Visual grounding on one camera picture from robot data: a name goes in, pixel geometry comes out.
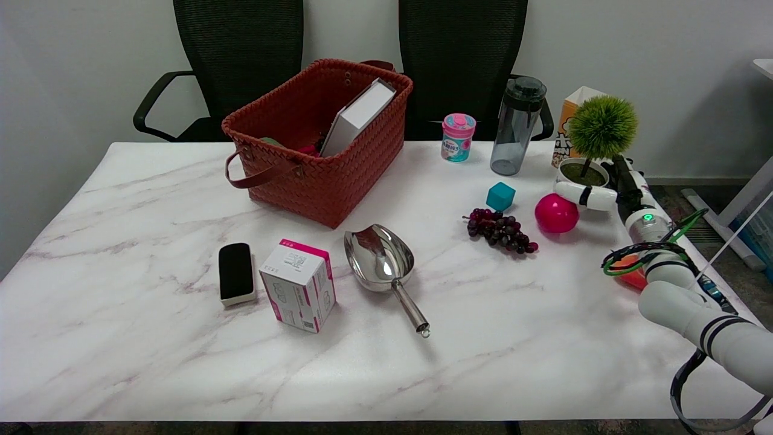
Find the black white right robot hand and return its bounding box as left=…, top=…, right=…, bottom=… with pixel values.
left=554, top=156, right=654, bottom=219

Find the green potted plant white pot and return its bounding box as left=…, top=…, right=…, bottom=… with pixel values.
left=554, top=95, right=638, bottom=197

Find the magenta toy apple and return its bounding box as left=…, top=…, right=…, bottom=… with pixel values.
left=534, top=193, right=580, bottom=234

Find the orange popcorn carton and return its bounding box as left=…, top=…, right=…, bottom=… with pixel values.
left=551, top=86, right=605, bottom=169

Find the orange red toy mango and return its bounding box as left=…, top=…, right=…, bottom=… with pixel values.
left=616, top=254, right=650, bottom=291

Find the teal cube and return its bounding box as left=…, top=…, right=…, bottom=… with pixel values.
left=486, top=182, right=516, bottom=212

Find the purple grape bunch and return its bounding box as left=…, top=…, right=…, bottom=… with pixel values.
left=463, top=208, right=539, bottom=255

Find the grey transparent water bottle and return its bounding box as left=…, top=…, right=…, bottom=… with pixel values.
left=490, top=76, right=548, bottom=176

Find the white floor strip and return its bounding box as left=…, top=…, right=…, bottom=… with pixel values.
left=681, top=188, right=768, bottom=271

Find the teal jar pink lid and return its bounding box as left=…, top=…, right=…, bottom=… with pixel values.
left=440, top=113, right=476, bottom=163

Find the blue bin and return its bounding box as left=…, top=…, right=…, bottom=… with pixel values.
left=731, top=198, right=773, bottom=268

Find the black mesh office chair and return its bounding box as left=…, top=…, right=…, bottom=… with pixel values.
left=133, top=0, right=304, bottom=143
left=399, top=0, right=554, bottom=141

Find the shiny metal scoop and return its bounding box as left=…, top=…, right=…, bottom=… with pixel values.
left=344, top=224, right=431, bottom=338

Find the white grey flat box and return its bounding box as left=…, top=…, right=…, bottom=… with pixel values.
left=319, top=78, right=397, bottom=159

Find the red woven basket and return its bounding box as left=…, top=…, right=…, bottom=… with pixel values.
left=221, top=59, right=414, bottom=230

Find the pink white cardboard box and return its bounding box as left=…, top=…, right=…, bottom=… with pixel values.
left=259, top=239, right=336, bottom=334

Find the black whiteboard eraser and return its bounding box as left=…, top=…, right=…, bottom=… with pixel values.
left=218, top=242, right=257, bottom=307

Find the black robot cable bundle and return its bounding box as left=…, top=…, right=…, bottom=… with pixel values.
left=602, top=240, right=695, bottom=274

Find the green robot cable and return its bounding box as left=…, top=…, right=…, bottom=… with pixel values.
left=604, top=208, right=708, bottom=277

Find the thin white cable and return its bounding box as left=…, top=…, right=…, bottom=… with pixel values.
left=694, top=192, right=773, bottom=285

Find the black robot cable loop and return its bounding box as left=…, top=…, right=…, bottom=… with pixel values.
left=669, top=349, right=773, bottom=434

